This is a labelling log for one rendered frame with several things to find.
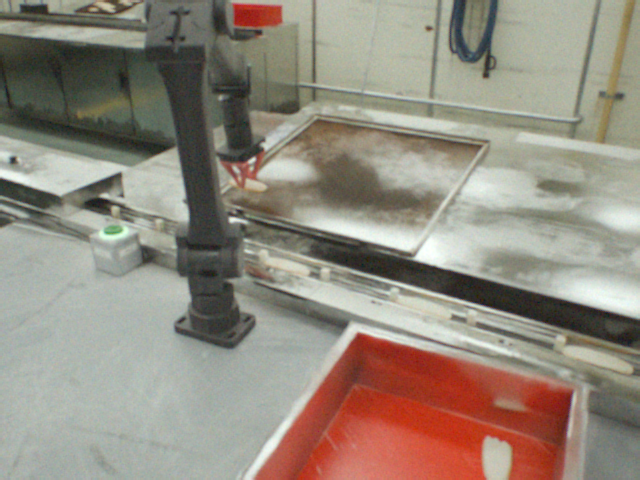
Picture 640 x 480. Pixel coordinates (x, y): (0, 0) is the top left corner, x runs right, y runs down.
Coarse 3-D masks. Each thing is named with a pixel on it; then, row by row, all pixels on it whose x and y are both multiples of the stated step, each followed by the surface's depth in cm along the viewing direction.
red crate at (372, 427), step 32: (352, 416) 81; (384, 416) 81; (416, 416) 81; (448, 416) 81; (320, 448) 76; (352, 448) 76; (384, 448) 76; (416, 448) 76; (448, 448) 76; (480, 448) 76; (544, 448) 76
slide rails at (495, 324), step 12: (96, 204) 141; (108, 216) 135; (132, 216) 135; (168, 228) 129; (252, 252) 119; (336, 276) 111; (348, 276) 111; (372, 288) 107; (384, 288) 107; (384, 300) 103; (456, 312) 100; (468, 312) 100; (468, 324) 97; (492, 324) 97; (504, 324) 97; (504, 336) 94; (528, 336) 94; (540, 336) 94; (552, 336) 94; (540, 348) 91; (588, 348) 91; (624, 360) 88; (636, 360) 88
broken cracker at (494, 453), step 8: (488, 440) 76; (496, 440) 76; (488, 448) 75; (496, 448) 75; (504, 448) 75; (512, 448) 75; (488, 456) 74; (496, 456) 74; (504, 456) 74; (512, 456) 74; (488, 464) 73; (496, 464) 72; (504, 464) 72; (488, 472) 72; (496, 472) 72; (504, 472) 72
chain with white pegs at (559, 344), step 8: (112, 208) 134; (112, 216) 137; (160, 224) 128; (264, 256) 115; (328, 272) 109; (328, 280) 110; (392, 288) 103; (392, 296) 103; (472, 312) 96; (472, 320) 96; (480, 328) 97; (560, 336) 90; (536, 344) 93; (560, 344) 90; (560, 352) 90
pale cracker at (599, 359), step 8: (568, 352) 89; (576, 352) 88; (584, 352) 88; (592, 352) 88; (584, 360) 87; (592, 360) 87; (600, 360) 87; (608, 360) 87; (616, 360) 87; (608, 368) 86; (616, 368) 85; (624, 368) 85; (632, 368) 86
